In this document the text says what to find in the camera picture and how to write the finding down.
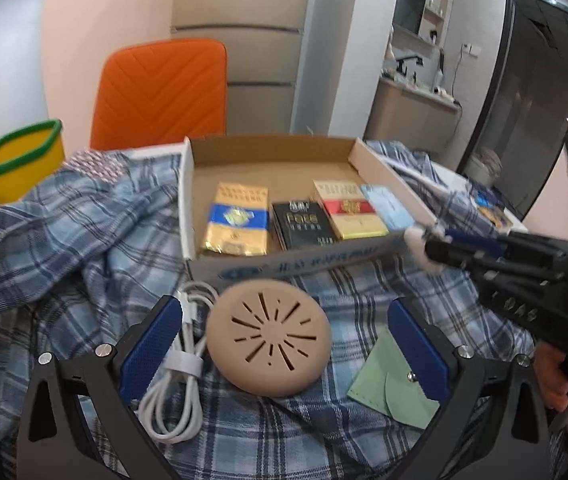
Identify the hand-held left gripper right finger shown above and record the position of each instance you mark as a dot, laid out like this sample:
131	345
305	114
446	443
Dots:
416	350

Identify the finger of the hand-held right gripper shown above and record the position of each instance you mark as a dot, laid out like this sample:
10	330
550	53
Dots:
464	260
474	240

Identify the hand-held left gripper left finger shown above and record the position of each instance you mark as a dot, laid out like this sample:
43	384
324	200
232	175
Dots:
149	345

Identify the white soft puff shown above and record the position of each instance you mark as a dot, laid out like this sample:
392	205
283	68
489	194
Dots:
419	250

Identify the light blue cigarette pack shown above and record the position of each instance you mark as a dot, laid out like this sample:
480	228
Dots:
389	207

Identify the red and gold cigarette pack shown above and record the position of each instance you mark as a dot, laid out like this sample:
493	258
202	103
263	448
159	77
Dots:
351	212

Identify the blue and gold cigarette pack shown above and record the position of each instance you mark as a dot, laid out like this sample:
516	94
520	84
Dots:
234	220

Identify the black cigarette pack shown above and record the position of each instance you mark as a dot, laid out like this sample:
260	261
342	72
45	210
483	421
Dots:
301	225

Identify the cardboard box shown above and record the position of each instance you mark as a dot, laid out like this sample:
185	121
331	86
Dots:
264	170

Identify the small blue gold packet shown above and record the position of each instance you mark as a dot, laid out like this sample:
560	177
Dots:
489	207

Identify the green snap pouch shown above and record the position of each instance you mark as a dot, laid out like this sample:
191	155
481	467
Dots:
389	390

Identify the beige round slotted cover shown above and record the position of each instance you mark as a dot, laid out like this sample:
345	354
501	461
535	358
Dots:
264	340

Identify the blue plaid cloth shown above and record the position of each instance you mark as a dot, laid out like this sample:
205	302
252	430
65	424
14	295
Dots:
89	240

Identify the beige vanity cabinet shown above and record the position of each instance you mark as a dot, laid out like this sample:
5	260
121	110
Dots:
404	115

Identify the white hair dryer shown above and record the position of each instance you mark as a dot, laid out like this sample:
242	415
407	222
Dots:
441	91

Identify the dark door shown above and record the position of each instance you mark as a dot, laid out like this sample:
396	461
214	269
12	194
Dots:
529	85

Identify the black hanging styling tool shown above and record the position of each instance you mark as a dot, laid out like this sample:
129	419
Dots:
442	65

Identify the black faucet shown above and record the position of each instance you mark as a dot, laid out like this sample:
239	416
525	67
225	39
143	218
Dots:
404	65

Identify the sequined cloth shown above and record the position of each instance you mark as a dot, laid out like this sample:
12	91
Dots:
96	162

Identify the yellow container with green rim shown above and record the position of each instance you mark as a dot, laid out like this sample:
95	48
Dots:
24	170

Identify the mirror cabinet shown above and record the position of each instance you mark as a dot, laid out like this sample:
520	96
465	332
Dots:
409	5

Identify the orange chair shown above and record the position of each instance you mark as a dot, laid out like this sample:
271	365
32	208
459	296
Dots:
159	95

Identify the white wall outlet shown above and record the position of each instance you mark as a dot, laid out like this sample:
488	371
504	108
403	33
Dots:
470	50

